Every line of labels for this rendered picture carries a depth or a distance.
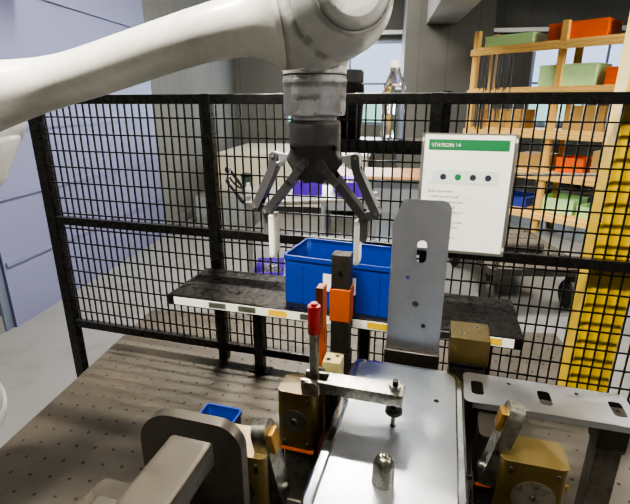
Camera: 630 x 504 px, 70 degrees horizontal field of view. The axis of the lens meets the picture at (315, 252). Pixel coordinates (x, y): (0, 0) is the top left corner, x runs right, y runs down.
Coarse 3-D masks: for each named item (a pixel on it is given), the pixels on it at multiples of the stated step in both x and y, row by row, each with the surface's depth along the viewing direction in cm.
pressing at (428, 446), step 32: (416, 384) 88; (448, 384) 88; (352, 416) 79; (384, 416) 79; (416, 416) 79; (448, 416) 79; (320, 448) 72; (352, 448) 72; (384, 448) 72; (416, 448) 72; (448, 448) 72; (320, 480) 66; (352, 480) 66; (416, 480) 66; (448, 480) 66
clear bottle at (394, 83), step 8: (392, 64) 118; (400, 64) 118; (392, 72) 119; (400, 72) 119; (392, 80) 118; (400, 80) 118; (384, 88) 120; (392, 88) 118; (400, 88) 118; (384, 104) 121; (392, 104) 119; (400, 104) 120; (384, 112) 122; (392, 112) 120; (400, 112) 120; (392, 128) 121; (400, 128) 122; (392, 136) 122; (400, 136) 122
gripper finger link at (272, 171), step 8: (272, 152) 67; (272, 160) 68; (272, 168) 68; (264, 176) 69; (272, 176) 69; (264, 184) 69; (272, 184) 71; (264, 192) 70; (256, 200) 70; (264, 200) 72; (256, 208) 71
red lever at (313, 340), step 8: (312, 304) 74; (312, 312) 74; (320, 312) 74; (312, 320) 74; (320, 320) 75; (312, 328) 75; (320, 328) 75; (312, 336) 75; (312, 344) 76; (312, 352) 76; (312, 360) 77; (312, 368) 77; (312, 376) 78
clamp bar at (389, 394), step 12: (324, 372) 80; (324, 384) 76; (336, 384) 76; (348, 384) 76; (360, 384) 76; (372, 384) 76; (384, 384) 76; (396, 384) 74; (348, 396) 76; (360, 396) 75; (372, 396) 75; (384, 396) 74; (396, 396) 73; (396, 408) 76
